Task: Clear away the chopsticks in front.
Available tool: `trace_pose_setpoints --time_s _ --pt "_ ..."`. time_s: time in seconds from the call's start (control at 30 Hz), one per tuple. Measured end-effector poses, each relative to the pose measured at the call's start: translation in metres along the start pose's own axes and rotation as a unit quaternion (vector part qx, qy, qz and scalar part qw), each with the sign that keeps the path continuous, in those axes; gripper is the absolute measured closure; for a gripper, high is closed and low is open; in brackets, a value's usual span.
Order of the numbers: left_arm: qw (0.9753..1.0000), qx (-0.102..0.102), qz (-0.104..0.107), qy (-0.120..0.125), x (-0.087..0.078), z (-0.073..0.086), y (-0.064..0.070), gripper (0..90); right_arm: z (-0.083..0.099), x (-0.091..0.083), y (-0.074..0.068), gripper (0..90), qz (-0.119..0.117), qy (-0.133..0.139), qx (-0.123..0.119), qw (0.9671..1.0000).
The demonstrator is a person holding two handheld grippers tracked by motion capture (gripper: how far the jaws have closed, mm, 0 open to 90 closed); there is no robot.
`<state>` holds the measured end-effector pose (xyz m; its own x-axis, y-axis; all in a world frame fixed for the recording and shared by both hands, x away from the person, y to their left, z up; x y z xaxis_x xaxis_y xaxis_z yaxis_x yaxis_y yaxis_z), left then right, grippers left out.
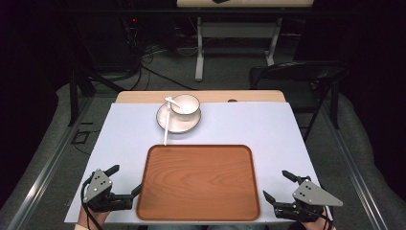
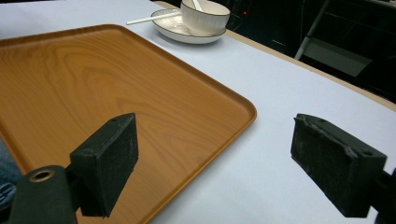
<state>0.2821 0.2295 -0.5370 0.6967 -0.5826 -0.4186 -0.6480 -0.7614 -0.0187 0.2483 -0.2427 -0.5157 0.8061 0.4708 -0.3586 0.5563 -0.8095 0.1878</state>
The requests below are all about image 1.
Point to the pale lavender table mat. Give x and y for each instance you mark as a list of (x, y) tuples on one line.
[(274, 140)]

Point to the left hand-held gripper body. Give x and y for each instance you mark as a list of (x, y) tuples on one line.
[(101, 187)]

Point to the black floor socket frame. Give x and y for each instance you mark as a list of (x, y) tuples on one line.
[(79, 137)]

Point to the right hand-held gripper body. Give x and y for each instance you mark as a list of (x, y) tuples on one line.
[(311, 195)]

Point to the white saucer with dark rim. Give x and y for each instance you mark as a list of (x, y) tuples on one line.
[(177, 127)]

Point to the brown wooden tray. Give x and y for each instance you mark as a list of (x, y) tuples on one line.
[(198, 183)]

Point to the black metal stand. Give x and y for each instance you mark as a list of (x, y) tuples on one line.
[(73, 96)]

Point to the person's left hand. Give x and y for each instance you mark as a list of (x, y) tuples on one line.
[(97, 218)]

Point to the black folding chair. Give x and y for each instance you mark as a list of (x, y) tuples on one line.
[(297, 72)]

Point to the light wooden table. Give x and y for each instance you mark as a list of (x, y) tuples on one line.
[(143, 96)]

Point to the white bowl with dark rim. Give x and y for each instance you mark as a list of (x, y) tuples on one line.
[(188, 105)]

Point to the metal floor rail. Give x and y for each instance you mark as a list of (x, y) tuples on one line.
[(48, 172), (354, 179)]

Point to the beige background tabletop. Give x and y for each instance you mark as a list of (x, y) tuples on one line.
[(255, 3)]

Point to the black item on background tabletop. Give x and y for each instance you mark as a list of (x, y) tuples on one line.
[(220, 1)]

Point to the white metal table frame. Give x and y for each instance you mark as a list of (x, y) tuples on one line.
[(236, 30)]

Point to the white spoon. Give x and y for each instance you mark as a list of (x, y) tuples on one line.
[(166, 131), (170, 100)]

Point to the person's right hand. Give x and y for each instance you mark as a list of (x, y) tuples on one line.
[(314, 225)]

